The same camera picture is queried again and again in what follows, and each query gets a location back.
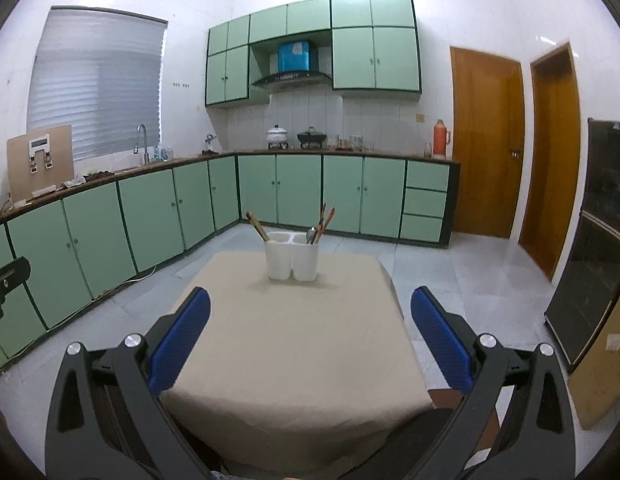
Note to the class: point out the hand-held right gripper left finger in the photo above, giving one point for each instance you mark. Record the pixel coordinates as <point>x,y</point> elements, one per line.
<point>182,340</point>

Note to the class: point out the cluster of glass jars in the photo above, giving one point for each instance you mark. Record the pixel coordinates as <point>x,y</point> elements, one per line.
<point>347,144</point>

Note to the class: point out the small glass jar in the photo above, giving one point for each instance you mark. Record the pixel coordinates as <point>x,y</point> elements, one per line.
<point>428,150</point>

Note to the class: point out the green base kitchen cabinets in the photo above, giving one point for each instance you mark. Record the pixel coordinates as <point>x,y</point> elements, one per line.
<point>140,225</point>

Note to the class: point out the plain wooden chopstick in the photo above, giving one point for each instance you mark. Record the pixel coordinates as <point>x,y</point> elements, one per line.
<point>255,222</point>

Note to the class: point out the metal sink faucet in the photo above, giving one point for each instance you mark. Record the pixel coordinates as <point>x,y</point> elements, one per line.
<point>142,142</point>

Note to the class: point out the blue box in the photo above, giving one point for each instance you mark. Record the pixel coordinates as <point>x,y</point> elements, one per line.
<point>297,56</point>

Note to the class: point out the black range hood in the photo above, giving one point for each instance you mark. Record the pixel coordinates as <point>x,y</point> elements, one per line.
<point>292,79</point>

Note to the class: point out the white cooking pot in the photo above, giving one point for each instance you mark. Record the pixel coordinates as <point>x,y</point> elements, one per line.
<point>278,137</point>

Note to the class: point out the black cooking pot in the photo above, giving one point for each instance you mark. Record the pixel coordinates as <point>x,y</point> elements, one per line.
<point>311,138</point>

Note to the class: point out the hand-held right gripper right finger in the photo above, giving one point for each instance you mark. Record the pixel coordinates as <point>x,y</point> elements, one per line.
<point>439,340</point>

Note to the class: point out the metal spoon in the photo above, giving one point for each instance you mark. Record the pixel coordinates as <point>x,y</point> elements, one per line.
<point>311,235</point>

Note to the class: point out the green wall kitchen cabinets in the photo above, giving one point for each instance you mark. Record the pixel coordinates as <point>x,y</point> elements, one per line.
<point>379,55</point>

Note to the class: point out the wooden door in corner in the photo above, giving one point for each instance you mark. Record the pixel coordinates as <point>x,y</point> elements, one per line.
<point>554,160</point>

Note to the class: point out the wooden board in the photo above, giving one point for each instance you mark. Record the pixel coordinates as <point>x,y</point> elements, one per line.
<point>62,160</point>

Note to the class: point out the dark glass-front cabinet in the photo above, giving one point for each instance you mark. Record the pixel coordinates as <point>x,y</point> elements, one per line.
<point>594,245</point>

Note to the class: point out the white device on board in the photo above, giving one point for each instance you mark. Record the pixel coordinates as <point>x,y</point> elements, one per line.
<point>40,152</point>

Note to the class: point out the beige tablecloth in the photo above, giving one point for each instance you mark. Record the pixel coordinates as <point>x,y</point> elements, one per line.
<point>300,350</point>

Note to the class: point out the white two-compartment utensil holder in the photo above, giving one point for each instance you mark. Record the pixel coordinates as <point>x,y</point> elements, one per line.
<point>292,260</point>

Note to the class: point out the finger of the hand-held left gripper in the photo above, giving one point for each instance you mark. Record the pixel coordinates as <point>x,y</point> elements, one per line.
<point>11,272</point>

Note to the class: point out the white window blinds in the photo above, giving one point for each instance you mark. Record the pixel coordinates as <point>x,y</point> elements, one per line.
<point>100,85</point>

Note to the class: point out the wooden door with knob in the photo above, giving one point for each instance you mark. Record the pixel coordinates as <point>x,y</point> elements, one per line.
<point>484,145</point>

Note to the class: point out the orange thermos flask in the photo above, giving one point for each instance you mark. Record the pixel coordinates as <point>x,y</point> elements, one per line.
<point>440,140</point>

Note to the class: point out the cardboard box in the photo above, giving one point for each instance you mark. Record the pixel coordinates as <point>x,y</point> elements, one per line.
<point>602,385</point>

